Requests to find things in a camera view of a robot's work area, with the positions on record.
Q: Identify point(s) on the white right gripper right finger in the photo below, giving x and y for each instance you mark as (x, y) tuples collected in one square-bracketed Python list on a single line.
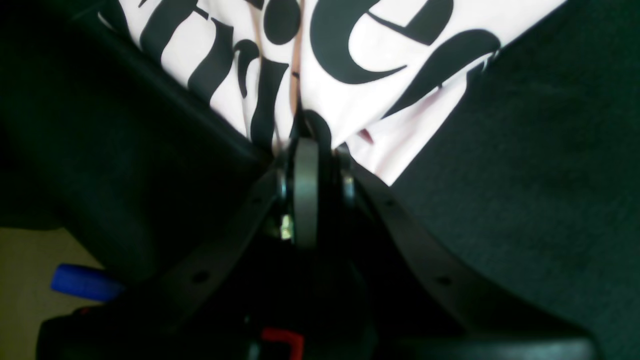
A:
[(427, 304)]

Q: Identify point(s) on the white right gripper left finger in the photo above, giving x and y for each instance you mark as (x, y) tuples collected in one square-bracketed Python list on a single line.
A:
[(291, 188)]

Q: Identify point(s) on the light pink T-shirt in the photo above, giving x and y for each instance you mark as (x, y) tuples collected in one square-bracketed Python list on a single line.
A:
[(383, 75)]

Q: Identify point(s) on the black table cloth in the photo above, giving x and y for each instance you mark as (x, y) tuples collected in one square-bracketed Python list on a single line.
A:
[(533, 179)]

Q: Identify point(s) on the orange black clamp, blue handles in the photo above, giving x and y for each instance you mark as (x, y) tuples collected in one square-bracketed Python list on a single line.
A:
[(147, 323)]

